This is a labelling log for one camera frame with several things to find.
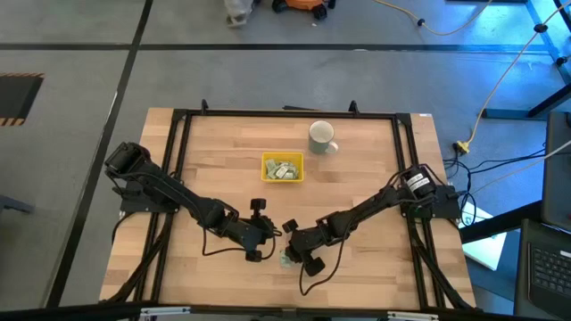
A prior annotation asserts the white board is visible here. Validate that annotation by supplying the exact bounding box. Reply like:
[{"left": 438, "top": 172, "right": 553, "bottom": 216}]
[{"left": 459, "top": 202, "right": 509, "bottom": 272}]

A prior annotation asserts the black floor hatch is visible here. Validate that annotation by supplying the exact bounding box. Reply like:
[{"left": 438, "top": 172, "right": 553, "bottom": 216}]
[{"left": 0, "top": 72, "right": 45, "bottom": 128}]

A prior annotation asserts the person's foot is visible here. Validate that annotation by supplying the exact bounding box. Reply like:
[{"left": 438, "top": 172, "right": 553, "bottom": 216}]
[{"left": 224, "top": 0, "right": 258, "bottom": 28}]

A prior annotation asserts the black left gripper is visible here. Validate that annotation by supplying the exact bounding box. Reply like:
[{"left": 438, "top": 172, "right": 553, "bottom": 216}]
[{"left": 227, "top": 199, "right": 277, "bottom": 263}]

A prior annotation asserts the grey monitor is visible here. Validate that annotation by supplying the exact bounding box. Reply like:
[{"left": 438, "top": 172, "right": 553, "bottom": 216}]
[{"left": 541, "top": 111, "right": 571, "bottom": 233}]

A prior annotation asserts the black desk leg frame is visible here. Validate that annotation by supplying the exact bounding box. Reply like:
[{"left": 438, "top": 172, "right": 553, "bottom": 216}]
[{"left": 481, "top": 0, "right": 571, "bottom": 119}]

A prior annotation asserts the silver metal bracket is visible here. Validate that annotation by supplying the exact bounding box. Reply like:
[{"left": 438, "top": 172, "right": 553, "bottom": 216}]
[
  {"left": 140, "top": 306, "right": 192, "bottom": 318},
  {"left": 386, "top": 310, "right": 439, "bottom": 321}
]

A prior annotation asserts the green ceramic mug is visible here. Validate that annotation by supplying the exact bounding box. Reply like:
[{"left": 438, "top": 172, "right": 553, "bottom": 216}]
[{"left": 307, "top": 119, "right": 339, "bottom": 156}]

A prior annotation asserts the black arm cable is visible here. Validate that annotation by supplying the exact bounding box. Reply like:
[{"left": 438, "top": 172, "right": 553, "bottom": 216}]
[
  {"left": 201, "top": 225, "right": 277, "bottom": 260},
  {"left": 298, "top": 229, "right": 347, "bottom": 297}
]

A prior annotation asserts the black laptop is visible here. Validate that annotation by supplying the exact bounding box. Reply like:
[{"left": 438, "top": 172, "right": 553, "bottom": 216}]
[{"left": 514, "top": 218, "right": 571, "bottom": 320}]

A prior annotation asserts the yellow plastic basket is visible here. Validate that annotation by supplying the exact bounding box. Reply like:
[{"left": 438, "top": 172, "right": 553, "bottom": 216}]
[{"left": 261, "top": 151, "right": 305, "bottom": 184}]

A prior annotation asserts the black metal table frame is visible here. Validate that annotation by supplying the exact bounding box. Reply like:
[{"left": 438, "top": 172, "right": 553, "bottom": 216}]
[{"left": 104, "top": 98, "right": 476, "bottom": 313}]

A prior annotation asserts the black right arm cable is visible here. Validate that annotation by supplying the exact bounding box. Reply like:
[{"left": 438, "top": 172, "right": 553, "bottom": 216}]
[{"left": 298, "top": 229, "right": 347, "bottom": 297}]

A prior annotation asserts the orange wheeled cart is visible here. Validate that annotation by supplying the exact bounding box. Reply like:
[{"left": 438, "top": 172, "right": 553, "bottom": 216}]
[{"left": 270, "top": 0, "right": 336, "bottom": 21}]

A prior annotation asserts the black cable bundle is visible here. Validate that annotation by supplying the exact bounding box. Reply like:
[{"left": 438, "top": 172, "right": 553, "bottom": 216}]
[{"left": 443, "top": 146, "right": 548, "bottom": 188}]

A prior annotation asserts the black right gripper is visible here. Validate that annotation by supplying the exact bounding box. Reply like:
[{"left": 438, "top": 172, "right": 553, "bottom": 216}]
[{"left": 282, "top": 218, "right": 331, "bottom": 276}]

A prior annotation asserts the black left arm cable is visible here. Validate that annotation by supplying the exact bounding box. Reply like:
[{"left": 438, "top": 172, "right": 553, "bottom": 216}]
[{"left": 201, "top": 225, "right": 277, "bottom": 260}]

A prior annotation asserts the beige cable with yellow plug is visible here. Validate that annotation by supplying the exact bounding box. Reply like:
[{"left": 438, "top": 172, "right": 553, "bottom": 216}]
[{"left": 453, "top": 0, "right": 571, "bottom": 156}]

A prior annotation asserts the grey chair foot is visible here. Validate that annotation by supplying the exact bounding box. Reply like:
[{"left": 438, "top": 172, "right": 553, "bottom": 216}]
[{"left": 0, "top": 194, "right": 36, "bottom": 216}]

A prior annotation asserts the yellow extension cable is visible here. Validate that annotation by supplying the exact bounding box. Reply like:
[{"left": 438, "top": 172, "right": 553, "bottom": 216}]
[{"left": 371, "top": 0, "right": 494, "bottom": 37}]

